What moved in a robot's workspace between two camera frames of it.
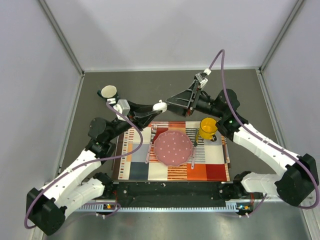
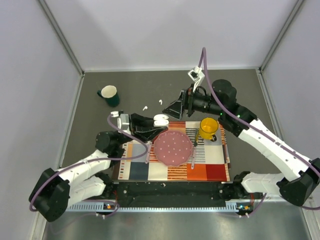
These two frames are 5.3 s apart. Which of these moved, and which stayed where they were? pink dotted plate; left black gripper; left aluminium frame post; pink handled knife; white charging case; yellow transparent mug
Moved: left black gripper; white charging case
Stayed: pink handled knife; left aluminium frame post; yellow transparent mug; pink dotted plate
